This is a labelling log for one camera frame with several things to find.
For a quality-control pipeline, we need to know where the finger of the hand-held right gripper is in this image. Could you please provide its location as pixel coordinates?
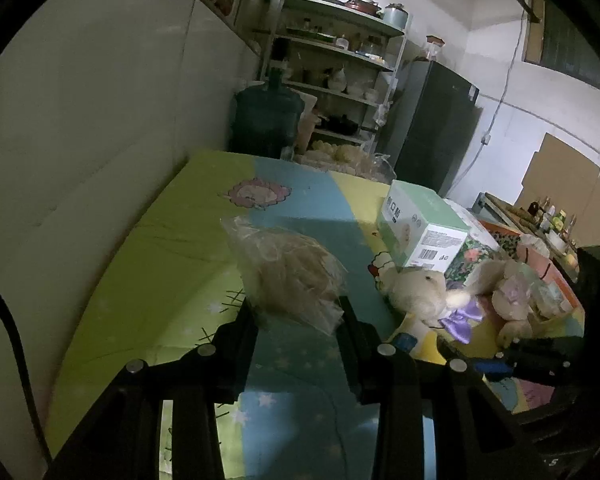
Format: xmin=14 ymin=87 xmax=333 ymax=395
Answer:
xmin=470 ymin=357 xmax=516 ymax=381
xmin=505 ymin=336 xmax=586 ymax=367

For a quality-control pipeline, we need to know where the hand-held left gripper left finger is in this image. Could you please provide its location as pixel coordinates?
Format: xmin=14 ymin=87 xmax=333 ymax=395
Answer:
xmin=45 ymin=300 xmax=258 ymax=480

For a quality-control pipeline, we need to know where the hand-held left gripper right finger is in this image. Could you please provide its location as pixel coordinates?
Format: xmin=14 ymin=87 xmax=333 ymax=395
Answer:
xmin=337 ymin=296 xmax=546 ymax=480

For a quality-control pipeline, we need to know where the bagged beige shaggy plush toy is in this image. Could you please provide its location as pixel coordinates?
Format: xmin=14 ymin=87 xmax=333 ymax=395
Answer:
xmin=221 ymin=216 xmax=348 ymax=336

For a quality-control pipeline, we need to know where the clear plastic packet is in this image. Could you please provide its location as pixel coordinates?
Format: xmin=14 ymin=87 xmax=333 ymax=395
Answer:
xmin=530 ymin=280 xmax=576 ymax=331

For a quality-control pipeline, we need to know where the cream plush toy lavender flower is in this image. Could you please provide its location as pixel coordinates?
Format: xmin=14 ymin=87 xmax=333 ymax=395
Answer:
xmin=490 ymin=260 xmax=546 ymax=348

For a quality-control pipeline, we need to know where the cream plush toy purple bow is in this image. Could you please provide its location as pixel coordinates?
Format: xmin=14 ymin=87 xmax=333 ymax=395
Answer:
xmin=385 ymin=265 xmax=483 ymax=361

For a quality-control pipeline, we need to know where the dark floral cushion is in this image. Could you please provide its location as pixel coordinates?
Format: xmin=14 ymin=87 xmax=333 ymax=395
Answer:
xmin=445 ymin=237 xmax=501 ymax=286

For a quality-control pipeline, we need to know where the row of condiment bottles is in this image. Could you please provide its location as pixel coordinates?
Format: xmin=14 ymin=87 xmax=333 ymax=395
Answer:
xmin=527 ymin=197 xmax=578 ymax=241

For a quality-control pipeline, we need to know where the printed cartoon bed sheet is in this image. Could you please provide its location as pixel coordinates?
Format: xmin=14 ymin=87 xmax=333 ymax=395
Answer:
xmin=47 ymin=149 xmax=586 ymax=480

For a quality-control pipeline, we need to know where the white patterned cushion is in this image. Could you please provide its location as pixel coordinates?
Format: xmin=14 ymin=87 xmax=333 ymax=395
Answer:
xmin=445 ymin=199 xmax=501 ymax=251

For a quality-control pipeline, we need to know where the wooden kitchen counter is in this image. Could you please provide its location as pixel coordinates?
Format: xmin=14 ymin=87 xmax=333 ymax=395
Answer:
xmin=472 ymin=192 xmax=581 ymax=281

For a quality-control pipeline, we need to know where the pale green cardboard box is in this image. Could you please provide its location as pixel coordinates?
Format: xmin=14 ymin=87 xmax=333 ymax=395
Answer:
xmin=377 ymin=180 xmax=468 ymax=268

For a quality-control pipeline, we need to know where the brown cardboard sheet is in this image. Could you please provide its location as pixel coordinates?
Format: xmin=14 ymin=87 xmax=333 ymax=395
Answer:
xmin=515 ymin=132 xmax=600 ymax=256

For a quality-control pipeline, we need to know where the clear bag of yellow goods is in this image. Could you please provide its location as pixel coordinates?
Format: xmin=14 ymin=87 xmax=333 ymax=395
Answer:
xmin=295 ymin=137 xmax=396 ymax=183

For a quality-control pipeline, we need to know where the black frying pan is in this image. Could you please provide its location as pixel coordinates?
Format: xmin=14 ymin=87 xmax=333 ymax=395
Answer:
xmin=325 ymin=114 xmax=361 ymax=135

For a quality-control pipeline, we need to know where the pinkish plastic bag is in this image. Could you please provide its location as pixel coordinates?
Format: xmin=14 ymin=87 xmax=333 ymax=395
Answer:
xmin=297 ymin=95 xmax=323 ymax=151

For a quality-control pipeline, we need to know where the blue water jug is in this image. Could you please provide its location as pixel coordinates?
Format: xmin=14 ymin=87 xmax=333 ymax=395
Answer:
xmin=228 ymin=72 xmax=305 ymax=160

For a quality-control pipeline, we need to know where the dark grey refrigerator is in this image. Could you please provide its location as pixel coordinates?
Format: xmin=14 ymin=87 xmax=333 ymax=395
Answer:
xmin=382 ymin=59 xmax=481 ymax=198

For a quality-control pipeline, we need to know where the metal shelf rack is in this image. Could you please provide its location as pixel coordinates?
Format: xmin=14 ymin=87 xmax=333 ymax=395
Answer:
xmin=265 ymin=0 xmax=411 ymax=161

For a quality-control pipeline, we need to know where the dark window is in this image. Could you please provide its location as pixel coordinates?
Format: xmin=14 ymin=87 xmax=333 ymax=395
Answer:
xmin=525 ymin=0 xmax=600 ymax=96

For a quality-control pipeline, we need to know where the teal pot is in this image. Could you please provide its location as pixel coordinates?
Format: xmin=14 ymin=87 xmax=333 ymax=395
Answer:
xmin=382 ymin=4 xmax=411 ymax=31

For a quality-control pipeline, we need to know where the black cable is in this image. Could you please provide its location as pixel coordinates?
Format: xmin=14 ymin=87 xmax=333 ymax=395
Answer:
xmin=0 ymin=272 xmax=51 ymax=456

